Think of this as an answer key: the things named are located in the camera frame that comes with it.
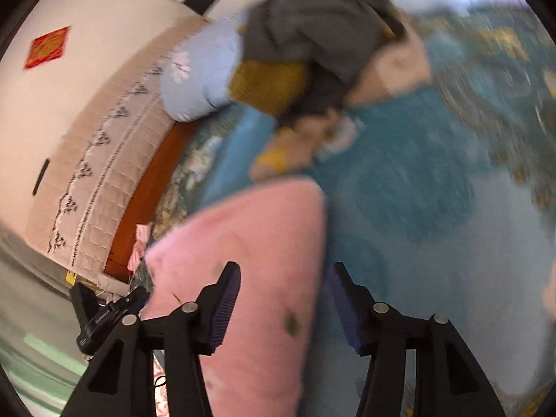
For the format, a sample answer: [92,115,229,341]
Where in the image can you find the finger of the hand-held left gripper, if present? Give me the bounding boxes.
[68,281,100,327]
[124,286,152,317]

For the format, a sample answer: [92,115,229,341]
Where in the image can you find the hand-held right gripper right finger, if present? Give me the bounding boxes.
[327,263,507,417]

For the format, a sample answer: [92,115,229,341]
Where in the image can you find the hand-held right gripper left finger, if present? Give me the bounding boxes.
[63,262,242,417]

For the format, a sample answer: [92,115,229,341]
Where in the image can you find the pink floral fleece pajama pants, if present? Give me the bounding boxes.
[143,178,326,417]

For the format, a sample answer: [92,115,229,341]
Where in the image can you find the small pink cloth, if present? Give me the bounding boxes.
[127,222,155,276]

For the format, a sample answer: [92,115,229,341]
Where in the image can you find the beige quilted headboard cover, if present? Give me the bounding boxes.
[25,13,209,283]

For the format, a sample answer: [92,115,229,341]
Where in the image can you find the teal floral bed blanket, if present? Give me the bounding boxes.
[130,4,556,417]

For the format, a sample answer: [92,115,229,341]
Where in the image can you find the beige sweater with yellow pattern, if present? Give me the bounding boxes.
[250,30,433,183]

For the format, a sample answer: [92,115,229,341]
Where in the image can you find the blue floral pillow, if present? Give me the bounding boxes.
[160,19,244,123]

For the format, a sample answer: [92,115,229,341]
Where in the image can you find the mustard knit sweater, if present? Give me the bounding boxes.
[228,58,311,116]

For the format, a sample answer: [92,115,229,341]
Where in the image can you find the wooden bed frame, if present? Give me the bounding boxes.
[104,119,198,283]

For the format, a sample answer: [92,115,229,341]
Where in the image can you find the black wall fixture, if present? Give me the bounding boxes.
[32,158,50,195]

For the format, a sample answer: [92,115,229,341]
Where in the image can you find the red square wall decoration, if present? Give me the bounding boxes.
[24,26,70,70]

